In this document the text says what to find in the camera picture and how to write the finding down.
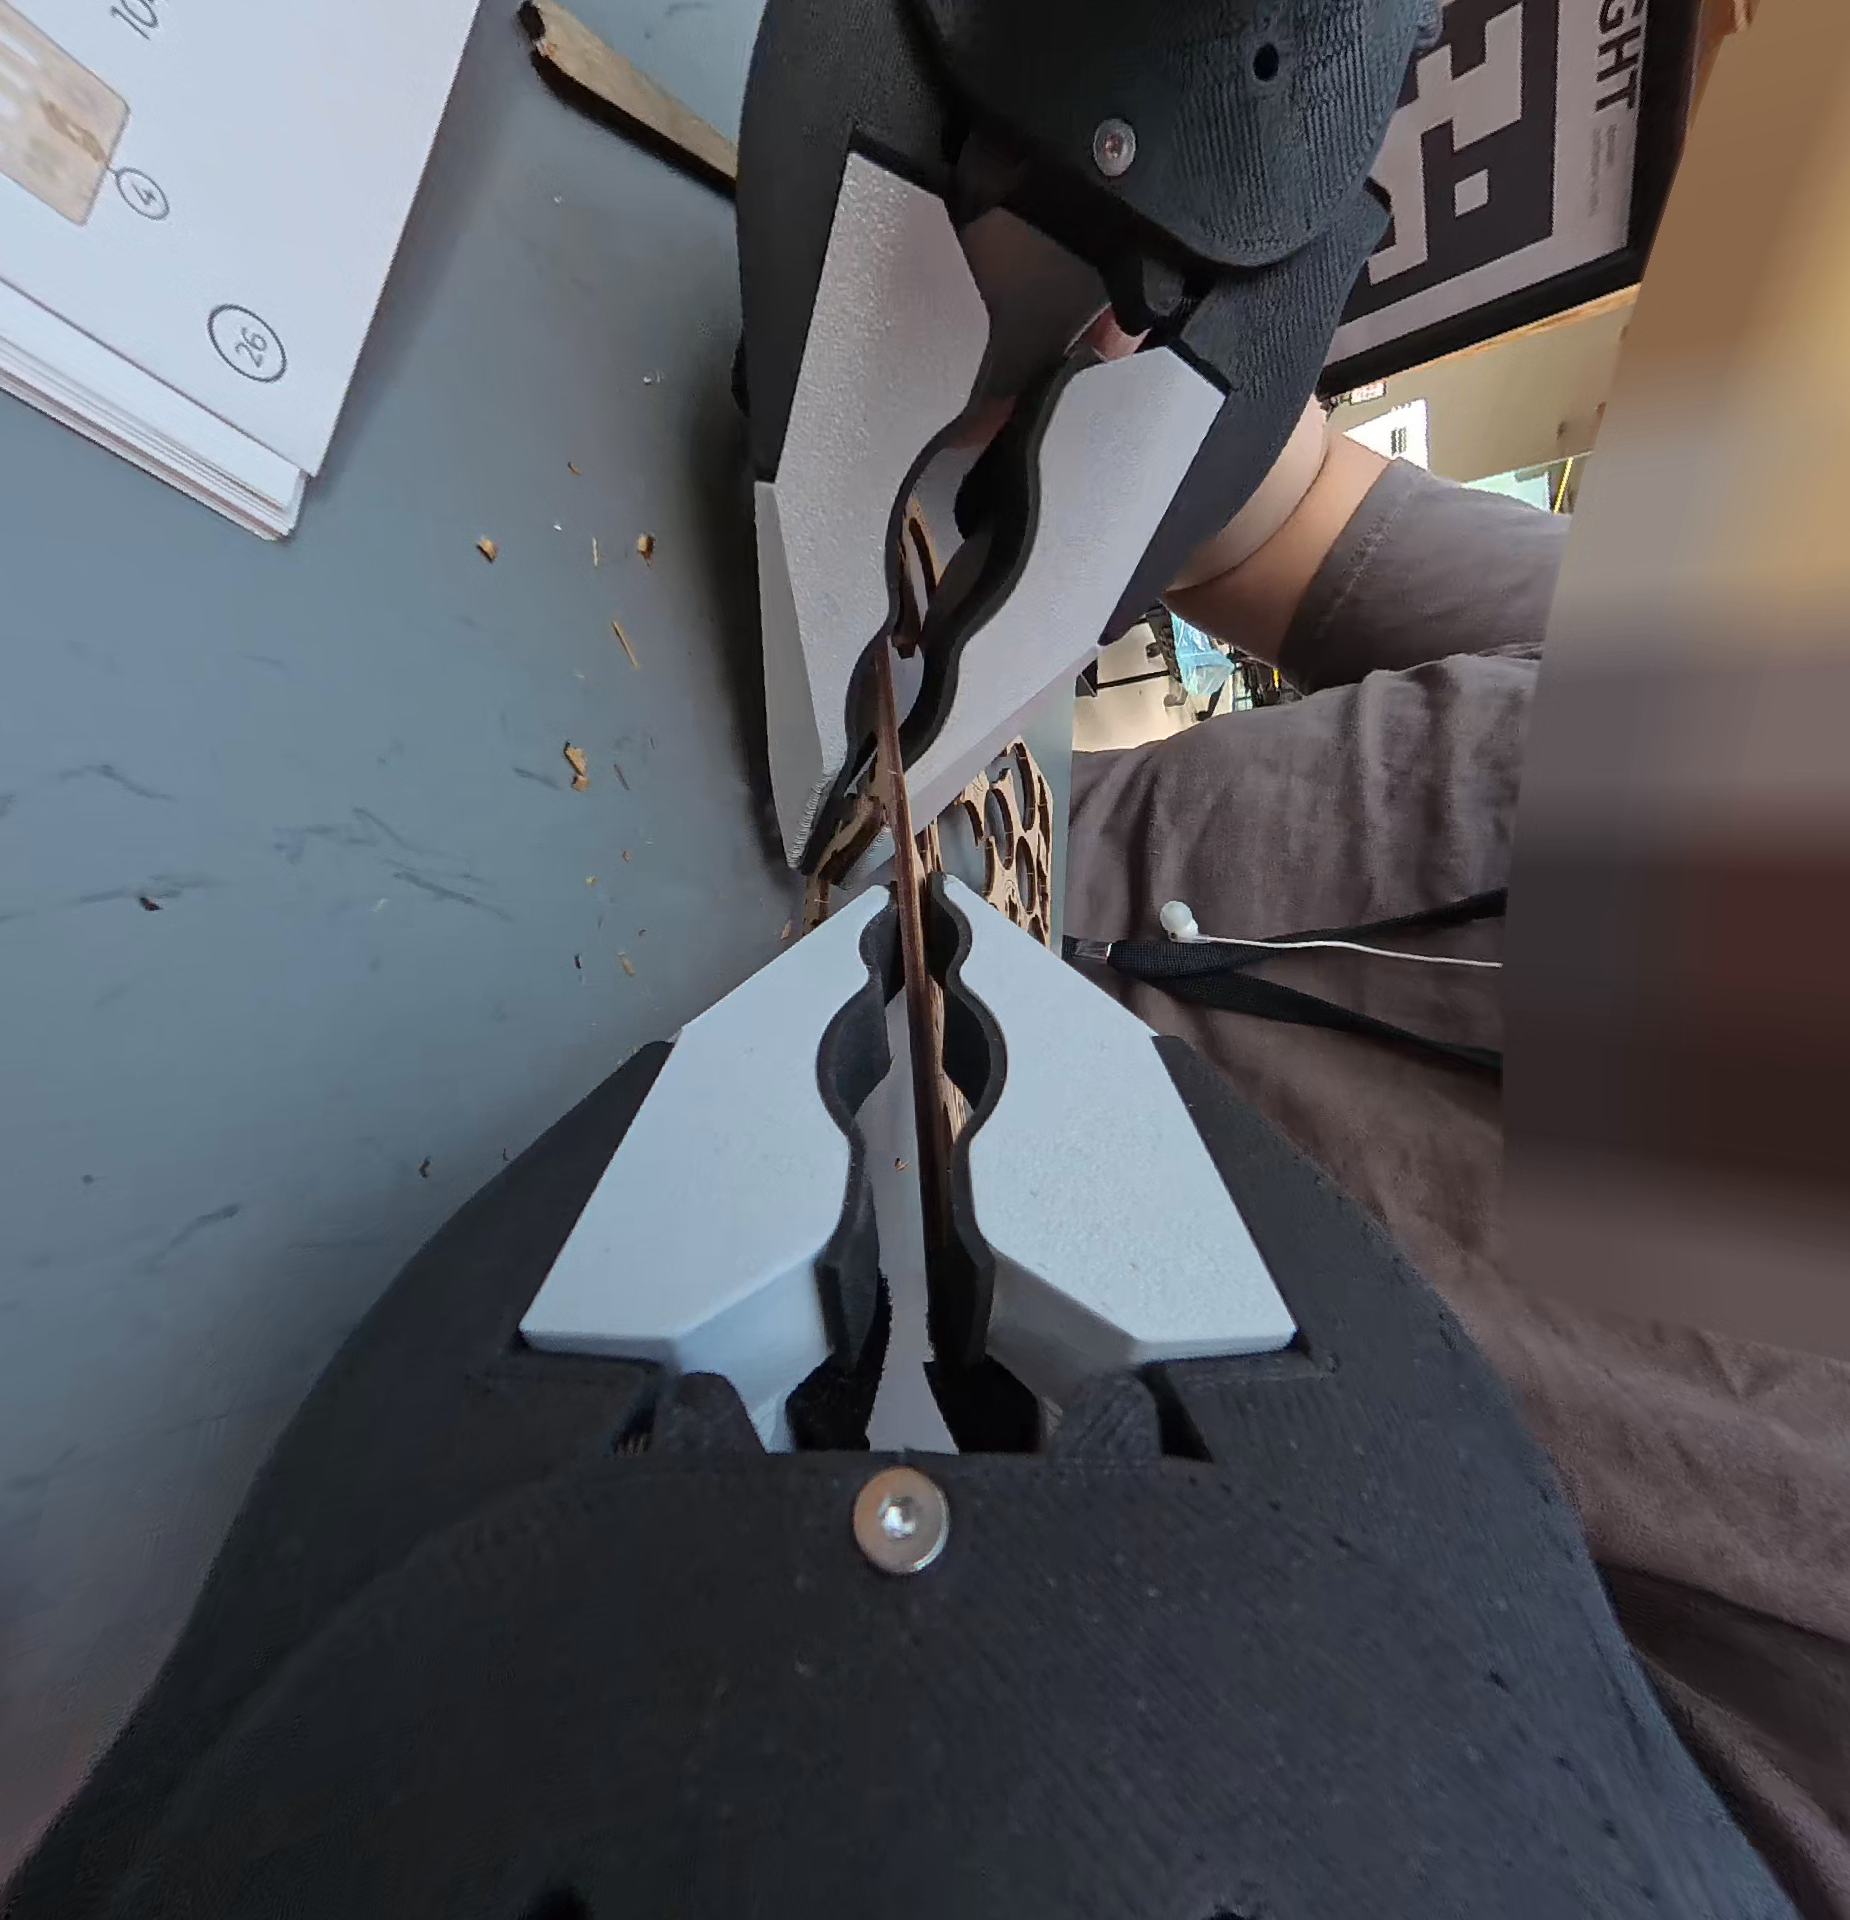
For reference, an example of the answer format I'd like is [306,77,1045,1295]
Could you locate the white instruction booklet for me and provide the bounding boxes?
[0,0,485,542]

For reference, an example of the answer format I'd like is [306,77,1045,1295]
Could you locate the scattered wood chips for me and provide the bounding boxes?
[466,458,674,978]

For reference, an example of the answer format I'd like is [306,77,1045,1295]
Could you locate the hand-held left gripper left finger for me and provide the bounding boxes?
[519,886,907,1446]

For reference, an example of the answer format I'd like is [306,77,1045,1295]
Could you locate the white earphone cable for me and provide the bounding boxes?
[1158,899,1503,972]

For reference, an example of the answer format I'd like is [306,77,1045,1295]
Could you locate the long wooden scrap strip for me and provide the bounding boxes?
[519,0,747,193]

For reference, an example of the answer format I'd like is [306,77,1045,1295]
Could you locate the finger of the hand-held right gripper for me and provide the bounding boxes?
[898,344,1230,809]
[754,142,1050,872]

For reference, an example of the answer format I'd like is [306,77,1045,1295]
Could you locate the framed marker sign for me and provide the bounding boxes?
[1315,0,1708,401]

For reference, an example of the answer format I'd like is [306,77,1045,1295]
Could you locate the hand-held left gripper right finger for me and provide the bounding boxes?
[928,877,1303,1446]

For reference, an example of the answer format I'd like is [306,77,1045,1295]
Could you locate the small wooden model part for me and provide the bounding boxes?
[796,503,943,930]

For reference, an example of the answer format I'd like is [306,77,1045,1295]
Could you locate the perforated plywood panel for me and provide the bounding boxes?
[865,647,1063,1358]

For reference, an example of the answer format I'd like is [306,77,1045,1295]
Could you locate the black strap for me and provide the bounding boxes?
[1065,892,1508,1075]

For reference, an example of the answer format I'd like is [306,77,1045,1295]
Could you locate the person's right forearm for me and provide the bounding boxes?
[1158,398,1415,678]

